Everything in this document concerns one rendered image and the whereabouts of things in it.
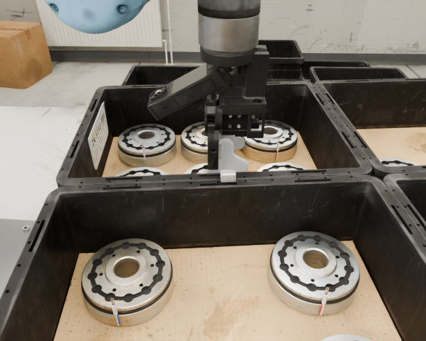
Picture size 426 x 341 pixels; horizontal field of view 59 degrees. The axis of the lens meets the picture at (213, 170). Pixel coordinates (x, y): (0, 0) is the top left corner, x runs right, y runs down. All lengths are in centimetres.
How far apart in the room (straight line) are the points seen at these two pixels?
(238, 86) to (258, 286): 26
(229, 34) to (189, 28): 305
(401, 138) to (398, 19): 298
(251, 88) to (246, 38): 7
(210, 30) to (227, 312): 32
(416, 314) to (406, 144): 43
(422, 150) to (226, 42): 47
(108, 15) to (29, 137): 81
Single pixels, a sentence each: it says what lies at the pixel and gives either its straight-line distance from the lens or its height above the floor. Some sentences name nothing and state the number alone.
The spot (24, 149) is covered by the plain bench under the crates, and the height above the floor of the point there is 70.
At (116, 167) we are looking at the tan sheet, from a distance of 68.
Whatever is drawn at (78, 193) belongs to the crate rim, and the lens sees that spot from 47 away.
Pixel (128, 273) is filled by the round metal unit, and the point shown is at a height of 84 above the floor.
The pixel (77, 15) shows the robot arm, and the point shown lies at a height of 113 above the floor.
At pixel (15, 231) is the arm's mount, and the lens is 72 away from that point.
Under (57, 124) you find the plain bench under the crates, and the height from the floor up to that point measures 70.
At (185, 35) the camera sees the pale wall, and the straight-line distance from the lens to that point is 353.
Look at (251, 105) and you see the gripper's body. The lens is 50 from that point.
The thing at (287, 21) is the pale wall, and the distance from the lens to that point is 352.
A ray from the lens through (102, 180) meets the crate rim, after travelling 48.
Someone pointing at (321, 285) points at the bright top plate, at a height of 86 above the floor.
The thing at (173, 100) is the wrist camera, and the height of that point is 99.
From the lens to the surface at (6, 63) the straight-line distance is 335.
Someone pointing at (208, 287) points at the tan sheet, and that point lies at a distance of 47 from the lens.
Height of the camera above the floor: 121
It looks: 36 degrees down
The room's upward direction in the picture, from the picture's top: straight up
